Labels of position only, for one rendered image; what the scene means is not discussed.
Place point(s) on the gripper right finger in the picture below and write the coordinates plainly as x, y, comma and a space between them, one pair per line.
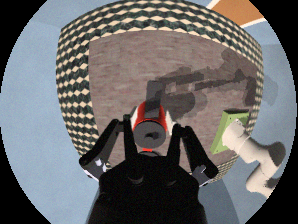
202, 168

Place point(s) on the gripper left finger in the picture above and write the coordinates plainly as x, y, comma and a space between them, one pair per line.
94, 161

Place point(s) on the dark grey round disc with center stud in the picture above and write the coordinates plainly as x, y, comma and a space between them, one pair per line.
149, 153

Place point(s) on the red electric kettle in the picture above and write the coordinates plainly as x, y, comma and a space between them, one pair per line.
152, 126

